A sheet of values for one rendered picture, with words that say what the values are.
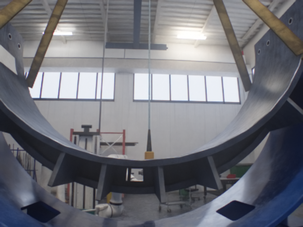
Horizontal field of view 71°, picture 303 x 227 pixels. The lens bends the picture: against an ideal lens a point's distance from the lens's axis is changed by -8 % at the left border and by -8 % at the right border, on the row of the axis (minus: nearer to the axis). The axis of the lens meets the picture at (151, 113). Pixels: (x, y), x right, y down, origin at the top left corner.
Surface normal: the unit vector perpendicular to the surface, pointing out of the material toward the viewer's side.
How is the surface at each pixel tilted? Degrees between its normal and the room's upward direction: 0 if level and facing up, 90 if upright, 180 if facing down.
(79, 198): 90
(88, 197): 90
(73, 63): 90
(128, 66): 90
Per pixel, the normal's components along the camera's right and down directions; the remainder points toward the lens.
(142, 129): 0.07, -0.22
